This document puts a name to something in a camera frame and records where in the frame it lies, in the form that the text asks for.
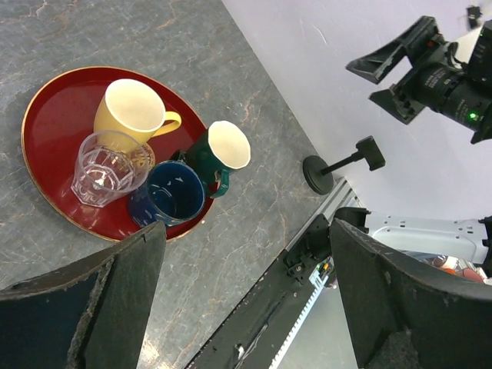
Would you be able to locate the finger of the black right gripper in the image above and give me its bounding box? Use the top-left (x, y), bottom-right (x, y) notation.
top-left (345, 15), bottom-right (443, 84)
top-left (369, 82), bottom-right (433, 125)

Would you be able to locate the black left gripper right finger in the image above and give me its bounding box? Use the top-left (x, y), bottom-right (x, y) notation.
top-left (330, 219), bottom-right (491, 368)

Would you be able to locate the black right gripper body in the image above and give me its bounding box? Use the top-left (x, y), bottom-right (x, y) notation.
top-left (399, 17), bottom-right (491, 144)

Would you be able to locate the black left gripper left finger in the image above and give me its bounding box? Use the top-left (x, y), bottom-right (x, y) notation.
top-left (1, 221), bottom-right (166, 368)

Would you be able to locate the black phone stand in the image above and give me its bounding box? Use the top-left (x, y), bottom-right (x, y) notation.
top-left (302, 135), bottom-right (386, 195)

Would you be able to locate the clear faceted glass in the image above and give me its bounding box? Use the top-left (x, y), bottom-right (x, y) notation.
top-left (71, 130), bottom-right (151, 208)

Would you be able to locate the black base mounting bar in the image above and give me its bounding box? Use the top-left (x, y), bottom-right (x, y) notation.
top-left (187, 214), bottom-right (331, 368)

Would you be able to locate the green mug white inside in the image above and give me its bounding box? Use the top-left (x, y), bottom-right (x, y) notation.
top-left (171, 121), bottom-right (251, 198)

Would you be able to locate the red round tray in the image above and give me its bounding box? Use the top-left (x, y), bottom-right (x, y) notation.
top-left (21, 66), bottom-right (206, 241)

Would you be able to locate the yellow mug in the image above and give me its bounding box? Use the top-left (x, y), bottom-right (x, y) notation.
top-left (93, 78), bottom-right (181, 152)

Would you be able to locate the grey slotted cable duct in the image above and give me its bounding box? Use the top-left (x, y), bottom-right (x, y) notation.
top-left (269, 266), bottom-right (328, 369)

